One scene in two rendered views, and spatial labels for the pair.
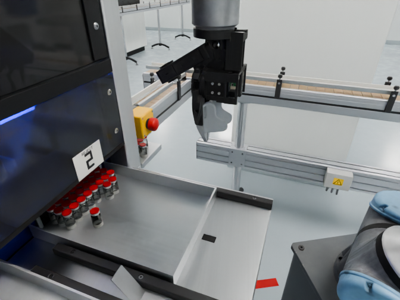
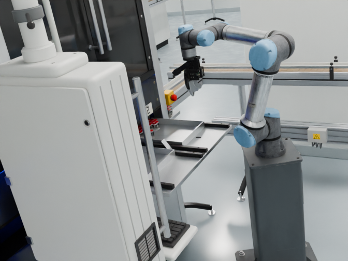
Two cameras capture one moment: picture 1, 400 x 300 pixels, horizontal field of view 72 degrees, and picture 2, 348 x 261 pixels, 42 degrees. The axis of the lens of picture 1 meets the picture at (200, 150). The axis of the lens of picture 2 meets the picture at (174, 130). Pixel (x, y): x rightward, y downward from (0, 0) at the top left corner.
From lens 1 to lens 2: 1.80 m
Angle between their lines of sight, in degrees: 14
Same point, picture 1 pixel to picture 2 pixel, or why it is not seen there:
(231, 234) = (208, 135)
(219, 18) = (189, 55)
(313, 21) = (298, 17)
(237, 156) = not seen: hidden behind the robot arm
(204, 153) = not seen: hidden behind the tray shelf
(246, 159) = not seen: hidden behind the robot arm
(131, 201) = (165, 130)
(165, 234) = (180, 138)
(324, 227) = (331, 187)
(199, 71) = (186, 70)
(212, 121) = (192, 87)
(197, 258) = (192, 142)
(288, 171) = (283, 134)
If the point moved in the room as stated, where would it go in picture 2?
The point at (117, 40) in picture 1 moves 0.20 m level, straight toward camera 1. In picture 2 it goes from (156, 60) to (160, 70)
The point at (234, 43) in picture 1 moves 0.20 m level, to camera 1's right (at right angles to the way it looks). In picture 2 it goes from (195, 60) to (235, 56)
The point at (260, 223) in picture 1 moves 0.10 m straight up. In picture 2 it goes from (221, 132) to (219, 114)
